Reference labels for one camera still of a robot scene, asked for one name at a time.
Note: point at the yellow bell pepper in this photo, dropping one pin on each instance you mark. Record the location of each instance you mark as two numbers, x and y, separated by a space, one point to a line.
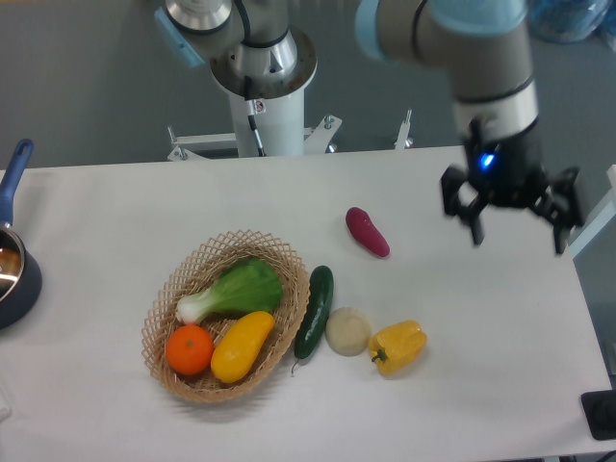
396 346

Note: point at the black device at table edge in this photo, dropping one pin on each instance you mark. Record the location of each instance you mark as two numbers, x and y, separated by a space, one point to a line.
599 411

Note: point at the dark green cucumber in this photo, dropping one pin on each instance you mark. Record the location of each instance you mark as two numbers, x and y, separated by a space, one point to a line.
311 330

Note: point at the dark blue saucepan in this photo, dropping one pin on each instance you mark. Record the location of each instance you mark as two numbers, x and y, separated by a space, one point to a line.
21 278

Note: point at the green bok choy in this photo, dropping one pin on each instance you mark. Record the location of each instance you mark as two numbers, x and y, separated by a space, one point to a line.
248 286

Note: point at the orange tangerine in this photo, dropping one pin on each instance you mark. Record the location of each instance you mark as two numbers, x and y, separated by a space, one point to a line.
189 350

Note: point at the blue plastic bag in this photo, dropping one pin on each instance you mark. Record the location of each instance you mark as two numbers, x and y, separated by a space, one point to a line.
566 21

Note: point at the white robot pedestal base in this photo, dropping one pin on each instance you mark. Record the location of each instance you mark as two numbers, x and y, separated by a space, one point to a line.
265 88

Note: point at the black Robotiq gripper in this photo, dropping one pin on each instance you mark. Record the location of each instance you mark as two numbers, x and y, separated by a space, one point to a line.
509 173

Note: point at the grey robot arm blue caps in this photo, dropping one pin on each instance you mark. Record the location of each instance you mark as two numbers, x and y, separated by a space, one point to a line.
483 47

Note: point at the woven wicker basket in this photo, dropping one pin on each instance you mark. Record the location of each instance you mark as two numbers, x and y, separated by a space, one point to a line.
198 272

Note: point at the purple sweet potato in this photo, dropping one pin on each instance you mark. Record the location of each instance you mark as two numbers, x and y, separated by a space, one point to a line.
364 232

